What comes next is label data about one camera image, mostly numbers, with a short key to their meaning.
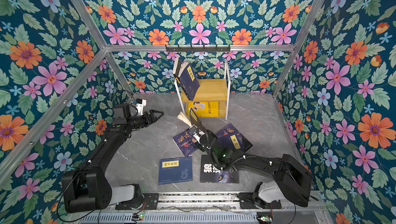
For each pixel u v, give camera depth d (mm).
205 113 1003
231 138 923
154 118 722
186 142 927
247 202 718
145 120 720
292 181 409
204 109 1018
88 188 406
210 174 817
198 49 921
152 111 734
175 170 829
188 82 840
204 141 584
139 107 749
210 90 940
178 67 776
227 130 977
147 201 734
